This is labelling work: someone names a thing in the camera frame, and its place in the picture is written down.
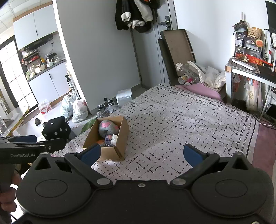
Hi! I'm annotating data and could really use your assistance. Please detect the hamburger plush toy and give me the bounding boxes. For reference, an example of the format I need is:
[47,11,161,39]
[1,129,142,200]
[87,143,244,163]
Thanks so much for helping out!
[96,140,105,147]

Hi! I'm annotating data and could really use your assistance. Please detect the white cloth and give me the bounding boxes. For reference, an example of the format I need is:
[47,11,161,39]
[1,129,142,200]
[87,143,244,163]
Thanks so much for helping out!
[110,134,118,146]

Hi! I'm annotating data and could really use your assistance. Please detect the grey cat paw plush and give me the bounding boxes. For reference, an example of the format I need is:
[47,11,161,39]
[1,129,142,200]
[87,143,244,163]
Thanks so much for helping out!
[98,120,119,138]

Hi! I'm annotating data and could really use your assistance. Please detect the person left hand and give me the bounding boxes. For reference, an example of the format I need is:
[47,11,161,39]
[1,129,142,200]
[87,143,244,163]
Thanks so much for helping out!
[1,171,22,213]

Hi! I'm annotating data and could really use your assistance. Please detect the black dice cushion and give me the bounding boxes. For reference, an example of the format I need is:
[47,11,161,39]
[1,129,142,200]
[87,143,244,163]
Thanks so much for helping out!
[42,116,71,142]

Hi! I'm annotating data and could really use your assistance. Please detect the green cartoon mat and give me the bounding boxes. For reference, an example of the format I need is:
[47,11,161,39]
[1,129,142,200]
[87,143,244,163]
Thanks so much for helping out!
[80,118,96,134]

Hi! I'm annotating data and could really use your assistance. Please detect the brown cardboard box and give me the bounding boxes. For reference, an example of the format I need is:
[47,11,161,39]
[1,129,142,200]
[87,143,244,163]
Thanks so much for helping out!
[83,116,129,161]

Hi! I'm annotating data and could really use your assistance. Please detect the white plastic trash bag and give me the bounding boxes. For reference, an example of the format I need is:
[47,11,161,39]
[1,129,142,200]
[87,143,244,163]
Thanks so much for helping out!
[72,99,88,123]

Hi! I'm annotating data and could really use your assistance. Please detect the grey patterned bed cover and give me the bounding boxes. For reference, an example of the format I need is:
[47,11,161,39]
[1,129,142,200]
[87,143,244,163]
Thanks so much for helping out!
[51,83,259,181]

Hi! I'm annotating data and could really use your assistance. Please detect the clear plastic bag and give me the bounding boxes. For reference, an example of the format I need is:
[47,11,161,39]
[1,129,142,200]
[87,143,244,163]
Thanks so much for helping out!
[96,105,120,118]

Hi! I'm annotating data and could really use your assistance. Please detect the pink pillow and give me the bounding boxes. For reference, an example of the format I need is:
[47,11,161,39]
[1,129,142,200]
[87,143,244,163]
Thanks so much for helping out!
[175,83,223,102]

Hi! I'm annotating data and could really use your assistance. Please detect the white small appliance box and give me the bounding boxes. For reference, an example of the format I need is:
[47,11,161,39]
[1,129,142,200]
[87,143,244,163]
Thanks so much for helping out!
[116,89,132,106]

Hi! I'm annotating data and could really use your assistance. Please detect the white desk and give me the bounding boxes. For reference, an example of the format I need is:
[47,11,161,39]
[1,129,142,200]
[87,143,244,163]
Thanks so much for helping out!
[225,57,275,105]

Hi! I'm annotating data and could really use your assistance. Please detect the brown folded board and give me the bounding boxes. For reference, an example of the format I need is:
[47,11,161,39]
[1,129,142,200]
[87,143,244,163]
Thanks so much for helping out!
[158,29,196,86]

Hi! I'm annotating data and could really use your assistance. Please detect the hanging dark clothes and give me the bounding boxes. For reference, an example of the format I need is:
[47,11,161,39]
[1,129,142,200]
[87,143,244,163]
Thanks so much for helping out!
[115,0,160,33]

